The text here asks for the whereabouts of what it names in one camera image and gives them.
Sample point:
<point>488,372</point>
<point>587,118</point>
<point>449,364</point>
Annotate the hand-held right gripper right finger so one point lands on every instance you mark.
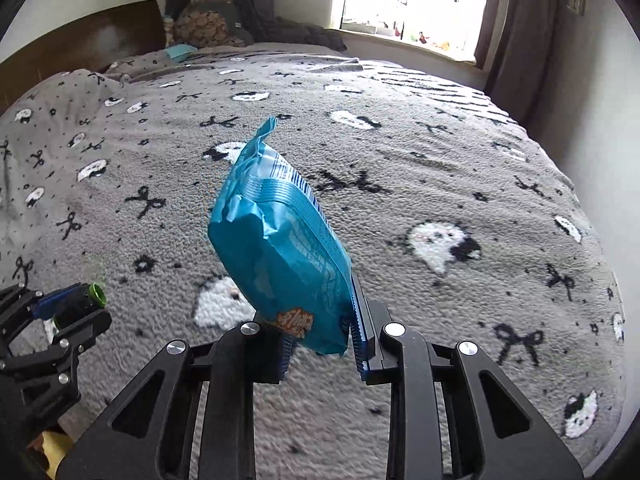
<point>357,330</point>

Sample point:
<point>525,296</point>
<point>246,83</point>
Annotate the small teal packet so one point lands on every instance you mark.
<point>180,51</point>

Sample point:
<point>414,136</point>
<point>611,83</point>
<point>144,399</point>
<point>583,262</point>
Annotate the black tube with green cap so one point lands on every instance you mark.
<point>75,306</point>

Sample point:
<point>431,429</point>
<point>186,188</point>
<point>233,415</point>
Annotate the white storage box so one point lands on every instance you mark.
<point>305,7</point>

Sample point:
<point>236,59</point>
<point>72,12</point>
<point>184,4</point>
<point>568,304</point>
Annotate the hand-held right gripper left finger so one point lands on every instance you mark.
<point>287,360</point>

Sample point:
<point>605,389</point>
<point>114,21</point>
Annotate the grey printed blanket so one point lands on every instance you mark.
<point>400,185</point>

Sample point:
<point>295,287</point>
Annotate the blue snack packet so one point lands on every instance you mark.
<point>280,240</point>

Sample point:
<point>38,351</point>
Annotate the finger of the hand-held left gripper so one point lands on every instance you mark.
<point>75,342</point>
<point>50,302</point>

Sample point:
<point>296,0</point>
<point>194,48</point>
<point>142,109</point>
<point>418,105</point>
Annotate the brown window curtain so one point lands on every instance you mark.
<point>505,10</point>

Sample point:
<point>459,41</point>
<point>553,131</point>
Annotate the dark wooden headboard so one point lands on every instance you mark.
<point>85,35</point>

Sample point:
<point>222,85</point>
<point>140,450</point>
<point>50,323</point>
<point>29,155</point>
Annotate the brown patterned pillow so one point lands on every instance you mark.
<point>205,22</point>

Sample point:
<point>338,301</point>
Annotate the dark grey knitted throw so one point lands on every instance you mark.
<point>305,35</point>

